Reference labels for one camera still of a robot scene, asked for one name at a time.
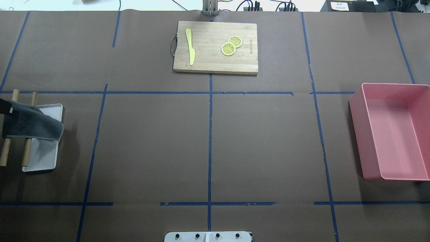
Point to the outer wooden rack bar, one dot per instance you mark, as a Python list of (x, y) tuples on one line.
[(7, 141)]

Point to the white rack base tray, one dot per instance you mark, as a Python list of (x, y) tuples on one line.
[(43, 153)]

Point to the wooden rack bar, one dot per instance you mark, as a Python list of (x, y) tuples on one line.
[(27, 149), (7, 141)]

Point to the bamboo cutting board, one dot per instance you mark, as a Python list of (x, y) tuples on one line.
[(207, 39)]

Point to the lemon slice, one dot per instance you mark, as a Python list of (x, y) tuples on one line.
[(228, 48), (236, 41)]

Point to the grey cleaning cloth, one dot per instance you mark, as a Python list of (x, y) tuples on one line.
[(31, 122)]

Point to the rear lemon slice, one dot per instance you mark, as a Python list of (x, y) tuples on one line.
[(236, 41)]

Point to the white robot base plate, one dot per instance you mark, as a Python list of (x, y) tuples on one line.
[(209, 236)]

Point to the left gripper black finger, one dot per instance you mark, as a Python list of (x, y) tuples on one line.
[(7, 109)]

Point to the pink plastic bin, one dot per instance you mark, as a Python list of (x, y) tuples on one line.
[(392, 128)]

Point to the front lemon slice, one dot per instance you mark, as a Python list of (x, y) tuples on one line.
[(228, 48)]

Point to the inner wooden rack bar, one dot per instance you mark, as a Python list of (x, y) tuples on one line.
[(27, 149)]

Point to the aluminium profile post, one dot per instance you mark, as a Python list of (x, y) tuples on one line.
[(210, 7)]

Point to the yellow plastic knife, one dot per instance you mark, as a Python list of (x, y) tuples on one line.
[(191, 50)]

